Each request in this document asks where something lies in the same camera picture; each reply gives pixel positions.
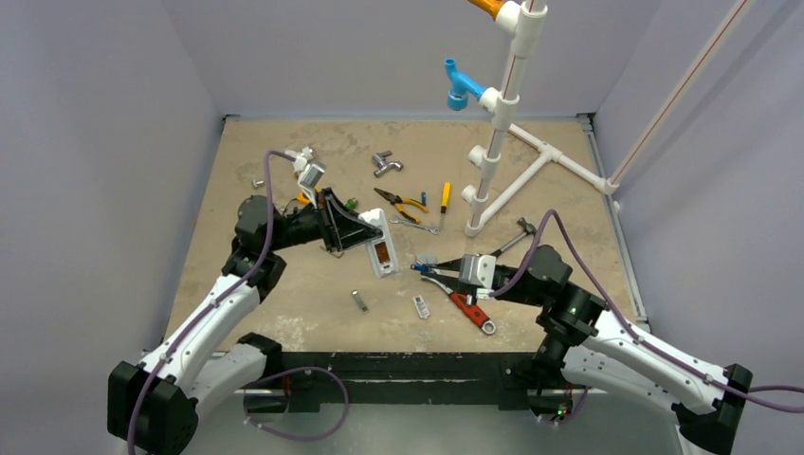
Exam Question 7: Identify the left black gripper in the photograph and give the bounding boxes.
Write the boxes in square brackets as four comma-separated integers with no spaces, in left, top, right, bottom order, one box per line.
[267,188,382,253]

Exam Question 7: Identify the white remote control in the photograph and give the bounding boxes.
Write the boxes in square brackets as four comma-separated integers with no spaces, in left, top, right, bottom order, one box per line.
[358,208,400,279]

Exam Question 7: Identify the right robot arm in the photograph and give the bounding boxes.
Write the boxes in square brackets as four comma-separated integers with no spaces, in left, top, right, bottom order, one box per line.
[415,246,753,454]

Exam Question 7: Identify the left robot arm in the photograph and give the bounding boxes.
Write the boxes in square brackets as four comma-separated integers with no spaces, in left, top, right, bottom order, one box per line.
[106,188,395,454]

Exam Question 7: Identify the red adjustable wrench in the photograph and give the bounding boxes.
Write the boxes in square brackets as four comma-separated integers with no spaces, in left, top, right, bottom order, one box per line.
[420,273,497,336]

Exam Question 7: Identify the silver combination wrench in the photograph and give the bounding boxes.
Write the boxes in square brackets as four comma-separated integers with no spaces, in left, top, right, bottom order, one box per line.
[389,217,440,235]

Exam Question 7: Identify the chrome faucet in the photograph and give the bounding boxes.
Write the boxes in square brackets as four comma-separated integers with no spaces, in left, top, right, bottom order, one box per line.
[372,150,404,178]

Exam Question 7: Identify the silver metal transceiver module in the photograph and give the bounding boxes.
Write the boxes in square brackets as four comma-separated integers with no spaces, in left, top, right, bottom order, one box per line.
[351,290,369,313]

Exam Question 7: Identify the white plastic faucet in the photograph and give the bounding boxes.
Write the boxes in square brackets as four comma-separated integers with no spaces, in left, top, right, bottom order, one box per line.
[284,146,315,173]

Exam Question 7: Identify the blue pipe tap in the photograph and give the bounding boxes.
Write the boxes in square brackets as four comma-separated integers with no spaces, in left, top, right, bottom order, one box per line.
[444,58,488,111]

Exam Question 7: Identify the white PVC pipe stand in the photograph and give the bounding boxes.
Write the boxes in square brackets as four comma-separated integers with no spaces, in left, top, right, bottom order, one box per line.
[461,1,618,238]

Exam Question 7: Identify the orange pipe fitting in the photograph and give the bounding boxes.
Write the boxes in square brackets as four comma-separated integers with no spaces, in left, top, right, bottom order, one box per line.
[468,0,505,19]

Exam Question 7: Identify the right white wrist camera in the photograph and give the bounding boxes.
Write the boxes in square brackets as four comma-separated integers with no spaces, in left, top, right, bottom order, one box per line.
[458,254,497,300]

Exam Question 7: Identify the yellow handled pliers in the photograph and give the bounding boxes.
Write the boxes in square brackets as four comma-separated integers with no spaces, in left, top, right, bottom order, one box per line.
[374,188,429,224]

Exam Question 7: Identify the yellow handled screwdriver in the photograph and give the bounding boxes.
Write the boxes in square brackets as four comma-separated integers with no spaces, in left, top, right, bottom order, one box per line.
[439,182,451,230]

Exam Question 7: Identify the black handled hammer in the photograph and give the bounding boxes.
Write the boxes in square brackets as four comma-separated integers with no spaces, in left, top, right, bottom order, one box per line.
[490,217,537,257]

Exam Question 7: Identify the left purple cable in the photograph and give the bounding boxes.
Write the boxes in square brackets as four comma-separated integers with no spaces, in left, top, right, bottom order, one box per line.
[127,149,350,455]

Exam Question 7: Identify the purple cable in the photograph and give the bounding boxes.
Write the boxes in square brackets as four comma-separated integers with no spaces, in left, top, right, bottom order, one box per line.
[477,209,804,428]
[127,149,350,455]

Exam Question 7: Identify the aluminium rail frame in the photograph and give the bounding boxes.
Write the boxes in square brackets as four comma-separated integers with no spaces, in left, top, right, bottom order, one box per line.
[128,351,687,397]

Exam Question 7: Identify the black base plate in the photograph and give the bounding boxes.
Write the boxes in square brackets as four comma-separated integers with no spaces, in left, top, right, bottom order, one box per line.
[242,352,584,416]

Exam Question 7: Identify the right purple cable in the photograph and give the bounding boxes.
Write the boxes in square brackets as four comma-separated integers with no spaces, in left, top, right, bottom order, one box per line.
[477,209,804,428]

